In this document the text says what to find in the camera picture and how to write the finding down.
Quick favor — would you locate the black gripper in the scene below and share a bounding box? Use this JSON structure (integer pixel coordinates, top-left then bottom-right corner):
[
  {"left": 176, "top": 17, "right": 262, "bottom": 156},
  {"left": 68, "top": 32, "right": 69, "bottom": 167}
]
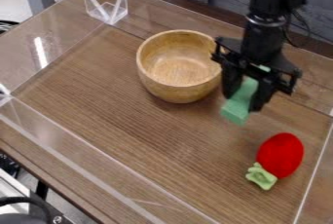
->
[{"left": 211, "top": 36, "right": 302, "bottom": 112}]

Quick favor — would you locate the green rectangular block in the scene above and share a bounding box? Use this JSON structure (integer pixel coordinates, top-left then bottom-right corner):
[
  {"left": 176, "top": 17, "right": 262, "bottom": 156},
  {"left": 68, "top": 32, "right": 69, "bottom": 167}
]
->
[{"left": 219, "top": 75, "right": 259, "bottom": 126}]

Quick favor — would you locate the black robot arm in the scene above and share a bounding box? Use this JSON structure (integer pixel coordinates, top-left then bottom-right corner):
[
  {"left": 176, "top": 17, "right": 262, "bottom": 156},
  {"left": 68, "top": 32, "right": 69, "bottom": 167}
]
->
[{"left": 211, "top": 0, "right": 307, "bottom": 112}]

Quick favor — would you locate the brown wooden bowl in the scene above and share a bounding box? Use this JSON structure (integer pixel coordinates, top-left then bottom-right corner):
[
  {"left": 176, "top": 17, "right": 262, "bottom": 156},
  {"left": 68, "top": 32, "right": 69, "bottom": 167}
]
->
[{"left": 135, "top": 29, "right": 220, "bottom": 104}]

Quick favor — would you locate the red plush strawberry toy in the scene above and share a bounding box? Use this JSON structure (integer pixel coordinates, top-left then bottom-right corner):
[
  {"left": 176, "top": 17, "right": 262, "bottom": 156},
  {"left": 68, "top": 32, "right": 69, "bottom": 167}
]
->
[{"left": 246, "top": 132, "right": 305, "bottom": 191}]

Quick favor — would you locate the black table leg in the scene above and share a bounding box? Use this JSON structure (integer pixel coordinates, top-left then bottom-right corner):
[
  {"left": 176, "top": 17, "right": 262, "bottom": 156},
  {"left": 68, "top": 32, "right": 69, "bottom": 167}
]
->
[{"left": 35, "top": 181, "right": 48, "bottom": 200}]

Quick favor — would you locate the clear acrylic corner bracket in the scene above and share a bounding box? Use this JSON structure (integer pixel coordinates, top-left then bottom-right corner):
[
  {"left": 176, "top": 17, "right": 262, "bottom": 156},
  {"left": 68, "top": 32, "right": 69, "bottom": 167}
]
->
[{"left": 83, "top": 0, "right": 128, "bottom": 25}]

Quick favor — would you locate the black cable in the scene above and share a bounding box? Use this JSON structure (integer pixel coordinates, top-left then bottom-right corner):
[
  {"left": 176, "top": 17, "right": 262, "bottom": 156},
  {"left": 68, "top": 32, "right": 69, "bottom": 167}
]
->
[{"left": 0, "top": 194, "right": 49, "bottom": 224}]

